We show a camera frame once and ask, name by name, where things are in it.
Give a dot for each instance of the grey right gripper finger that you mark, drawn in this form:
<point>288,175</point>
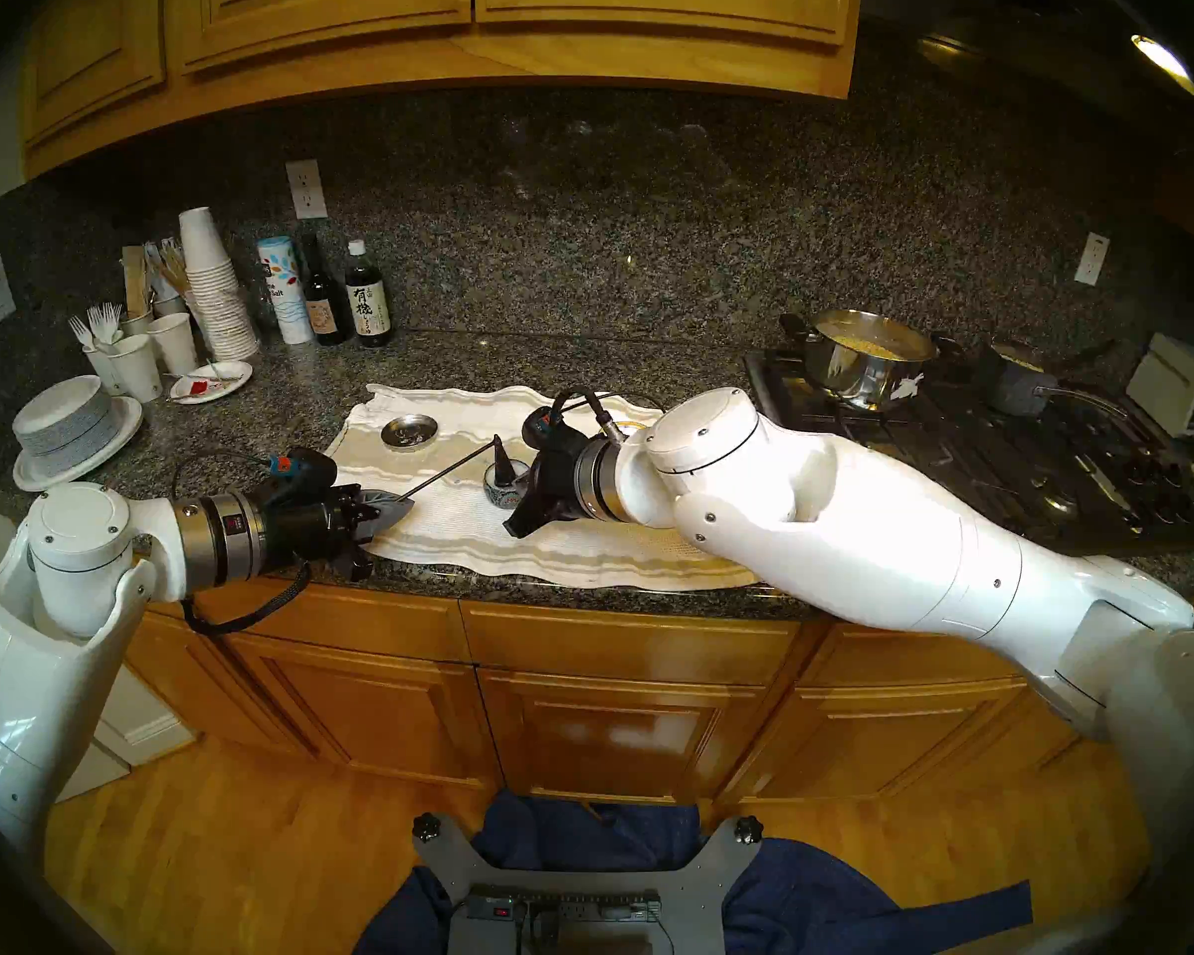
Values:
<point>521,513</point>
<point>539,518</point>

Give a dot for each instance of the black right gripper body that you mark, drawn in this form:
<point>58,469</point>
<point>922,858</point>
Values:
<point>557,480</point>

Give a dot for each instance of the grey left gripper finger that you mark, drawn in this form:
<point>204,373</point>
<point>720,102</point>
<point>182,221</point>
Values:
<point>380,524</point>
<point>386,501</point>

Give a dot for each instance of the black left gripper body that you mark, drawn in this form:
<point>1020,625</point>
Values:
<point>303,525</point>

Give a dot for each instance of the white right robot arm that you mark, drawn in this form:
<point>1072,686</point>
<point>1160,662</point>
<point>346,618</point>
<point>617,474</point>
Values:
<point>856,535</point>

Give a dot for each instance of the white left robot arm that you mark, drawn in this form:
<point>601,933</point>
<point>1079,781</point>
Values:
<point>70,555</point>

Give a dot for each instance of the blue patterned bowl candle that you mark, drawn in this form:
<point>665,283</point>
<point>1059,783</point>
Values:
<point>497,492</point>

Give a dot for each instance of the white beige striped towel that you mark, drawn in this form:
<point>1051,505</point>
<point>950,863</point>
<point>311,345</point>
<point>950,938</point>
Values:
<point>438,525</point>

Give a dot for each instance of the small round metal dish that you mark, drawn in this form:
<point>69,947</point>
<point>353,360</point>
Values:
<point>410,433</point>

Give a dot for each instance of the wooden lower cabinets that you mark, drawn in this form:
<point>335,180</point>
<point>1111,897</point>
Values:
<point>617,665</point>

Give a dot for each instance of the wooden cabinets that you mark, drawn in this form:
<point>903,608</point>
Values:
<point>358,28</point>
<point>617,665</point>

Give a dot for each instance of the small white plate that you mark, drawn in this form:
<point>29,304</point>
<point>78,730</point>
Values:
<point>214,381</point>

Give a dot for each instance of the soy sauce bottle white label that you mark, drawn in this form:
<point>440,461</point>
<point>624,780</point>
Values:
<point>368,306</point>

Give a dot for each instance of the dark bottle tan label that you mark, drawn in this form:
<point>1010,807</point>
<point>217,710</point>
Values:
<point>324,311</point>

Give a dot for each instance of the white paper cup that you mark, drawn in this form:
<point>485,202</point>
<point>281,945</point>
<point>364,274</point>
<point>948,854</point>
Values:
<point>137,324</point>
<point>99,376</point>
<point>169,306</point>
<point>139,371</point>
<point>174,346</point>

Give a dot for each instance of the tall stack paper cups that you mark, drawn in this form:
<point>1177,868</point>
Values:
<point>219,306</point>

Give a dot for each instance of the white salt canister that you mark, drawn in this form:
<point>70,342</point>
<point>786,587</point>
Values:
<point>284,286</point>

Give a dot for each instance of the stack of grey paper bowls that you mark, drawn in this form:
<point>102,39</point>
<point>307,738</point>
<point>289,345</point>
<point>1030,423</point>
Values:
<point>65,421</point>

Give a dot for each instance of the white plastic fork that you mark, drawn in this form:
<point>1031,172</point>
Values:
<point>80,331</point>
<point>113,316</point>
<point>98,321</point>

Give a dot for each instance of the paper wrapped chopsticks bundle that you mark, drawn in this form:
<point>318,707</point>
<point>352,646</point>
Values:
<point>169,267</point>

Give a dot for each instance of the wide wooden stirrer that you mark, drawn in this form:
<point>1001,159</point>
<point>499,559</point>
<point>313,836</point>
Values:
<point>135,282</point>

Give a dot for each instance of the black star knob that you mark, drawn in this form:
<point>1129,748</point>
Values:
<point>427,828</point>
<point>748,830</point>

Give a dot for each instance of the stainless steel pot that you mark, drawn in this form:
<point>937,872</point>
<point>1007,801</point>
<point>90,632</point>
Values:
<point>856,371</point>

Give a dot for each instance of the white outlet near bottles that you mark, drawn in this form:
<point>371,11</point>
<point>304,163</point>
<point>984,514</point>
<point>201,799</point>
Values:
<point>306,189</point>

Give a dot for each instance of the wooden upper cabinets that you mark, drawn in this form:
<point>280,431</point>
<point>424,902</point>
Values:
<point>358,28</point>

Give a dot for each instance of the dark blue cloth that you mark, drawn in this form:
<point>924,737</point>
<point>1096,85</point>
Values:
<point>836,903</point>

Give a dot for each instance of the gas stove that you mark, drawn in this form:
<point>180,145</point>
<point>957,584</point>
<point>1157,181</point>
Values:
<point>1055,485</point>

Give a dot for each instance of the white outlet near stove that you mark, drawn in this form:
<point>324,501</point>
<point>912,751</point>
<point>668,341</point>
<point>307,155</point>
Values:
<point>1093,260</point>

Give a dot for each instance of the white box appliance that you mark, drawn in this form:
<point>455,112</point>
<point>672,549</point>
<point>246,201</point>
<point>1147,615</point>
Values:
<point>1174,381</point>

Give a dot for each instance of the dark range hood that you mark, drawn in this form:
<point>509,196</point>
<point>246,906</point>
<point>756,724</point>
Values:
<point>1005,8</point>

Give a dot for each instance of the range hood light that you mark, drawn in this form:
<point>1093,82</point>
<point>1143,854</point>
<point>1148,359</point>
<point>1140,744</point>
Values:
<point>1164,63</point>

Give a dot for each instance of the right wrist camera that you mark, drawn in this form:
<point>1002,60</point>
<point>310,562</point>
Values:
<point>542,431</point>

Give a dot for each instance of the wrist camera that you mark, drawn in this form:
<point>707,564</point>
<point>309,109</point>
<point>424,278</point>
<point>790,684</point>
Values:
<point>298,471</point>
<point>542,431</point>

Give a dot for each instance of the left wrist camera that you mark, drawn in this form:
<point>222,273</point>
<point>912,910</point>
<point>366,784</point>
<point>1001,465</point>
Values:
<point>298,471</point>

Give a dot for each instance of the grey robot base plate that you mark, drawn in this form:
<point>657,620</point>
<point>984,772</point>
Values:
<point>696,883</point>

